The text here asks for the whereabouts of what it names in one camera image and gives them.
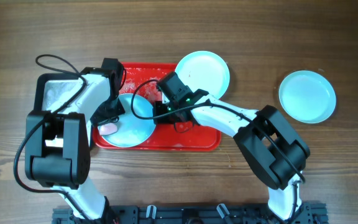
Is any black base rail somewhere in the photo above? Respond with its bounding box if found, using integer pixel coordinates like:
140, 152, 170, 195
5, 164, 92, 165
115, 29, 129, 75
52, 203, 328, 224

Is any pink sponge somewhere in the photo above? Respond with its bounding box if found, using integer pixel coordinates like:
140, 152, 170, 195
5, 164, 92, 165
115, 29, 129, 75
98, 123, 117, 136

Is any black water tray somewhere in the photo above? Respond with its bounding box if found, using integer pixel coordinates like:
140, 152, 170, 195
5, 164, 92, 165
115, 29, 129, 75
34, 73, 83, 111

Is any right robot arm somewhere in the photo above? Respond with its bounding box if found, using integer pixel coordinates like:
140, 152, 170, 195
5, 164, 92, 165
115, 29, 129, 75
154, 72, 310, 223

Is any red plastic tray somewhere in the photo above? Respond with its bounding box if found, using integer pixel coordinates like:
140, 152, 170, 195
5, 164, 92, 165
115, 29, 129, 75
91, 62, 221, 151

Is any light blue plate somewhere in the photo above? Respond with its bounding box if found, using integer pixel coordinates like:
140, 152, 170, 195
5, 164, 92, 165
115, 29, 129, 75
278, 70, 337, 124
175, 51, 231, 99
102, 93, 156, 147

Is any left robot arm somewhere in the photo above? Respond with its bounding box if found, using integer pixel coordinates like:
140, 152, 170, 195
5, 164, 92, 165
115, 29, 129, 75
17, 58, 126, 223

